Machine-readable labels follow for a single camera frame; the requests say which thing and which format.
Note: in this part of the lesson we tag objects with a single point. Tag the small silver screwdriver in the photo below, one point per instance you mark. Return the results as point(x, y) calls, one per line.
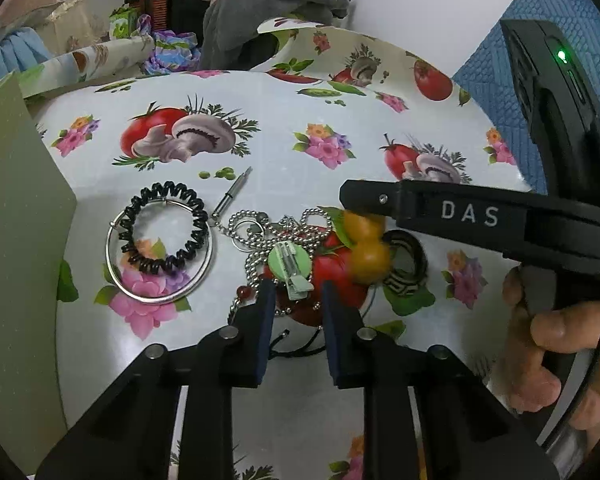
point(232, 191)

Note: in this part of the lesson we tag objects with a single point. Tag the beige pink cushion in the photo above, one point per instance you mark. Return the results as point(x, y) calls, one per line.
point(20, 12)

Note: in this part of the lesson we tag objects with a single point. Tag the purple floral cloth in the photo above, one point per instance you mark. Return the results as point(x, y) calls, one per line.
point(172, 52)

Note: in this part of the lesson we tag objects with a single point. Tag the green hair clip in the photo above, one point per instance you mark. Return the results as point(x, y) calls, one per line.
point(286, 265)

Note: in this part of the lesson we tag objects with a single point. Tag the light blue cloth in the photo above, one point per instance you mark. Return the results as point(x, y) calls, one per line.
point(10, 60)

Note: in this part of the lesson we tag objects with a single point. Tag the silver bangle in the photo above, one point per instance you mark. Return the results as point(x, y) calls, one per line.
point(109, 260)

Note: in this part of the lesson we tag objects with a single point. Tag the grey jacket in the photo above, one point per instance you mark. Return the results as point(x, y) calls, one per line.
point(260, 15)

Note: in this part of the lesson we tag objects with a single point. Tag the yellow gourd pendant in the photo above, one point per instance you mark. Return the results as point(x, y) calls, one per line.
point(370, 260)

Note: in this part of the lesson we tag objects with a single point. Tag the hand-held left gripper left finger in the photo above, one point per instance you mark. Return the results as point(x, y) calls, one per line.
point(266, 312)

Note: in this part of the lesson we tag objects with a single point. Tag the green cardboard box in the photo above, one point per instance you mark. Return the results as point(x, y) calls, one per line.
point(20, 260)

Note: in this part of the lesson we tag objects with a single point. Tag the green packet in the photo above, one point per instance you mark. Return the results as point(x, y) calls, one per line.
point(125, 22)

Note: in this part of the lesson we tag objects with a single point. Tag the person's right hand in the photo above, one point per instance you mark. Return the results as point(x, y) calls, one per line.
point(580, 335)

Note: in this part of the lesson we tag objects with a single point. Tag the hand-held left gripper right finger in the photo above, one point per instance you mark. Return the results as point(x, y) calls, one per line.
point(330, 322)

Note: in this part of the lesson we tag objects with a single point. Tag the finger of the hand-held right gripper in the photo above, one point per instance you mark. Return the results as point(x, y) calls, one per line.
point(420, 210)

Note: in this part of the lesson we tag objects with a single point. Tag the vegetable print tablecloth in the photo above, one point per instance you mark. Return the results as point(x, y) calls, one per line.
point(280, 145)

